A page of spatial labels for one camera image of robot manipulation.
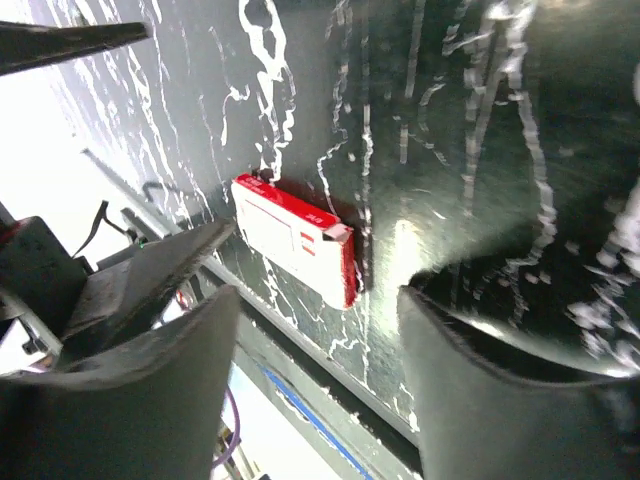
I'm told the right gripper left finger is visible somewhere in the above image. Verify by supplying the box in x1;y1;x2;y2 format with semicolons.
1;286;240;479

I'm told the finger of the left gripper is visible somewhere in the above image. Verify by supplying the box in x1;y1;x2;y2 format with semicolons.
1;21;150;76

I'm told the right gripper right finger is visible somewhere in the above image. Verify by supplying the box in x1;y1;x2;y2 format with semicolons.
397;286;639;479

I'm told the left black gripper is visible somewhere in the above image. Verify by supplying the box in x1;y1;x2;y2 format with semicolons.
1;216;235;350

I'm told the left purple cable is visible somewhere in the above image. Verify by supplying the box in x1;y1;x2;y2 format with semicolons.
209;387;242;474

